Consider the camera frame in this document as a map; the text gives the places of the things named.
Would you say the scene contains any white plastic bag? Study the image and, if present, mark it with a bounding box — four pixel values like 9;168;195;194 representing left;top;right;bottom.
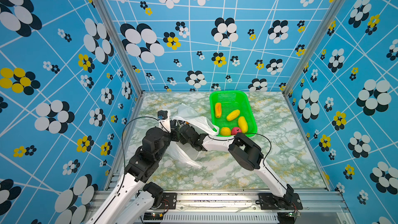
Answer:
166;104;220;169

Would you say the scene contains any yellow lemon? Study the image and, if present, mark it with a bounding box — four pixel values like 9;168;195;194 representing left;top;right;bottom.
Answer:
220;127;231;136

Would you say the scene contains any red dragon fruit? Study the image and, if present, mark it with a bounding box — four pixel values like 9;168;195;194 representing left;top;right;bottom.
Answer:
231;127;242;136

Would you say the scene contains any yellow banana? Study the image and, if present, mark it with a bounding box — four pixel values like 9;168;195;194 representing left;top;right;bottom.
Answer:
226;110;240;121

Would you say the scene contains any yellow mango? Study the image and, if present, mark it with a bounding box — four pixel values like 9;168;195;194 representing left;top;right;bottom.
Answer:
238;116;248;133

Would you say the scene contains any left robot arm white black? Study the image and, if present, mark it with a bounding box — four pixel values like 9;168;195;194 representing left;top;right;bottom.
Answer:
87;127;177;224

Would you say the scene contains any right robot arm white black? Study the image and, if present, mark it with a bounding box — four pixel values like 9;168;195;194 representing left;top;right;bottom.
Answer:
177;124;294;209

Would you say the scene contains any green plastic basket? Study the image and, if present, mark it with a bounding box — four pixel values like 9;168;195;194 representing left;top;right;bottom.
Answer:
209;91;258;137

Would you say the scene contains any left circuit board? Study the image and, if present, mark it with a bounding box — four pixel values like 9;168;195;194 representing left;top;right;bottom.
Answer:
143;213;164;222

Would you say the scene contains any circuit board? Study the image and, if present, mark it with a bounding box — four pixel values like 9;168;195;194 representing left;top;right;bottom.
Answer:
143;213;164;222
277;212;301;224

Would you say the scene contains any right circuit board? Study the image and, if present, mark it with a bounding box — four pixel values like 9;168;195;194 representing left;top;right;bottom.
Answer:
277;212;301;224

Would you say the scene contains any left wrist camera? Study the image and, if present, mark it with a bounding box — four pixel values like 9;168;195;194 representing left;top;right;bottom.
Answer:
158;110;171;133

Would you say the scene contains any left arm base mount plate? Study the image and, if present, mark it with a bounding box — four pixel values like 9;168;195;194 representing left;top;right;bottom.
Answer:
152;192;177;210

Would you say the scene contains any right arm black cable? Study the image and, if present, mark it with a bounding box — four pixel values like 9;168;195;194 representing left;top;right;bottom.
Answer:
203;132;287;190

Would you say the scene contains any aluminium front rail frame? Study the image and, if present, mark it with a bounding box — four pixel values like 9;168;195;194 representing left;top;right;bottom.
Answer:
134;189;354;224

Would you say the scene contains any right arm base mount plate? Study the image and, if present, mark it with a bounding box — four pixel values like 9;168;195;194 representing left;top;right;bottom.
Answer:
255;193;303;211

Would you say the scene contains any left aluminium corner post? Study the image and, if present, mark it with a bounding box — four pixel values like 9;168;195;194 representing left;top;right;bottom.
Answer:
94;0;143;98

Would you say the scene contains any aluminium corner post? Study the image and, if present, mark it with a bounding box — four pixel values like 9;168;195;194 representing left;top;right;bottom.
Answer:
283;0;346;98
94;0;143;98

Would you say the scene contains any right aluminium corner post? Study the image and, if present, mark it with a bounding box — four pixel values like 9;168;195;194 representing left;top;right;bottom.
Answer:
283;0;346;98

